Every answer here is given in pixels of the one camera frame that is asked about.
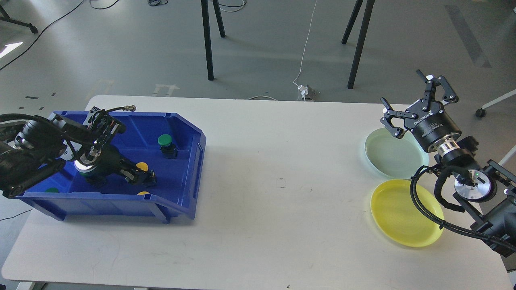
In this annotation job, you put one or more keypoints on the black tripod right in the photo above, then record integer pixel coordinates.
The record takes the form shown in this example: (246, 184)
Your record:
(362, 36)

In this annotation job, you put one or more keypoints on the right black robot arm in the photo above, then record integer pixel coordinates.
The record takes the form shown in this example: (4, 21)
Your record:
(487, 193)

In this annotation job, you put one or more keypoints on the yellow button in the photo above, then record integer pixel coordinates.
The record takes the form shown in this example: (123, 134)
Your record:
(146, 176)

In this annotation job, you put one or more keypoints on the yellow plate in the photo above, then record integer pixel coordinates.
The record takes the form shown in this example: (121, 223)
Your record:
(398, 218)

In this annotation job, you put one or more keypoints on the black tripod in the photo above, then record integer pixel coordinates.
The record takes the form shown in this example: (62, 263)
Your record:
(362, 36)
(207, 34)

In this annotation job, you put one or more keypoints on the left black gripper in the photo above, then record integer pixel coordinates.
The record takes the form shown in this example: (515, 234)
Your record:
(111, 161)

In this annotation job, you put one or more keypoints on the green button bin corner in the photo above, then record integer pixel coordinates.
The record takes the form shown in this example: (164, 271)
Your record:
(52, 190)

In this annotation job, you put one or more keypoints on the white power adapter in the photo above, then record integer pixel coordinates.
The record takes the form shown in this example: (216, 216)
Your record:
(307, 94)

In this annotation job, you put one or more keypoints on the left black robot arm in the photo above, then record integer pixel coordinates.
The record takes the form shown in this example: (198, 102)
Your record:
(33, 148)

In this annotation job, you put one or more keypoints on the green button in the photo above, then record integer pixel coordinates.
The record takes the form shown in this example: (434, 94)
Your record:
(94, 179)
(168, 147)

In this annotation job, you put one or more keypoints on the black tripod left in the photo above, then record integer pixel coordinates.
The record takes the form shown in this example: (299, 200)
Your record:
(207, 34)

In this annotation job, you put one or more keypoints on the black stand base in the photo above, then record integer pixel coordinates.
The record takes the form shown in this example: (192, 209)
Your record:
(7, 18)

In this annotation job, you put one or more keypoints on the blue plastic bin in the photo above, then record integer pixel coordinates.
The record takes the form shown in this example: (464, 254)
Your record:
(178, 180)

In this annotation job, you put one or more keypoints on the light green plate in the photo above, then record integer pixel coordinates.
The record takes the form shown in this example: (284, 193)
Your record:
(392, 157)

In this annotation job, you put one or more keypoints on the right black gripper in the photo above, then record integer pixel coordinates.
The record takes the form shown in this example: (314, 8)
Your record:
(431, 125)

